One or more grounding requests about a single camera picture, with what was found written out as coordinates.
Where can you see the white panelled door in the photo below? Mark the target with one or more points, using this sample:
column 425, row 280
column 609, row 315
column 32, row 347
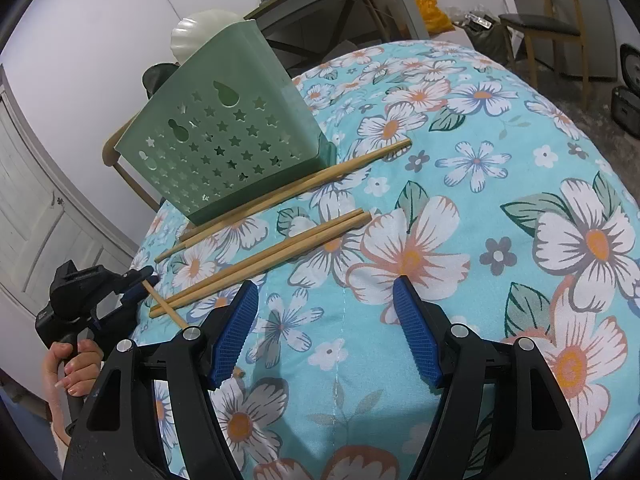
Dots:
column 30, row 200

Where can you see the yellow plastic bag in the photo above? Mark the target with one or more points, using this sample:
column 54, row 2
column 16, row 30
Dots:
column 434, row 15

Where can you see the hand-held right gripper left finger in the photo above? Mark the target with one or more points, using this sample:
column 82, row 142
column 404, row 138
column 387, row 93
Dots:
column 235, row 325

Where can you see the dark green bag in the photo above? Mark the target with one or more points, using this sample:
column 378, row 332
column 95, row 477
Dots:
column 487, row 40

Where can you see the blue floral tablecloth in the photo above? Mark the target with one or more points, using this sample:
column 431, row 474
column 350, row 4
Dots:
column 450, row 185

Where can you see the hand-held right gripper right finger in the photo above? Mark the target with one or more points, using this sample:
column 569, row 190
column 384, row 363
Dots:
column 415, row 330

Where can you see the person's left hand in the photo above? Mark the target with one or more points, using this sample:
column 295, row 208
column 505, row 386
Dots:
column 75, row 365

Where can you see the white scalloped rice paddle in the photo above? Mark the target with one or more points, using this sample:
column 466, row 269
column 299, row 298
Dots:
column 200, row 35

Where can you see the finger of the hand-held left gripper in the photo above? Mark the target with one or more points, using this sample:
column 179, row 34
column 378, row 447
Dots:
column 142, row 275
column 132, row 294

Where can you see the wooden chair black seat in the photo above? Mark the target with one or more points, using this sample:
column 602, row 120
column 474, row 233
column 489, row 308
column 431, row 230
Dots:
column 540, row 25
column 111, row 147

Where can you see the black round pot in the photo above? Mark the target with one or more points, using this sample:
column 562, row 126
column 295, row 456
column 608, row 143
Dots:
column 627, row 110

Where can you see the black white rice cooker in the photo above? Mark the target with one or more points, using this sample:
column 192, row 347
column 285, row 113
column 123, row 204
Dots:
column 631, row 62

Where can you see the white wall box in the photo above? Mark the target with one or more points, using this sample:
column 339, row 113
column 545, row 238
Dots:
column 509, row 2

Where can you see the green plastic utensil holder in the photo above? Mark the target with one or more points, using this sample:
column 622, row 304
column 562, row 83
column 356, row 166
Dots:
column 225, row 125

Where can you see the person's left forearm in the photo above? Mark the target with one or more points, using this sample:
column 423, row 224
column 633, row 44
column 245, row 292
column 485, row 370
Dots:
column 55, row 407

